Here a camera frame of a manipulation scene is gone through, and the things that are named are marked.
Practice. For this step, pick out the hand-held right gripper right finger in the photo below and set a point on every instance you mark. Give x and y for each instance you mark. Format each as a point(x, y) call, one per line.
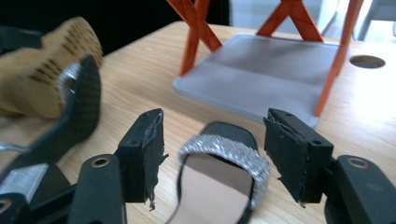
point(299, 158)

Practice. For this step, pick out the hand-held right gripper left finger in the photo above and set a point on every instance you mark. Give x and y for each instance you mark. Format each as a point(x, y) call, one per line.
point(140, 161)

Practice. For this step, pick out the tan suede boot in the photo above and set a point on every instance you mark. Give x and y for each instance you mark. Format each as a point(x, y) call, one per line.
point(25, 87)

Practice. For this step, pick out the dark curtain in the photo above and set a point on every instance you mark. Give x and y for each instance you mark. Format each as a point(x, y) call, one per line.
point(124, 15)

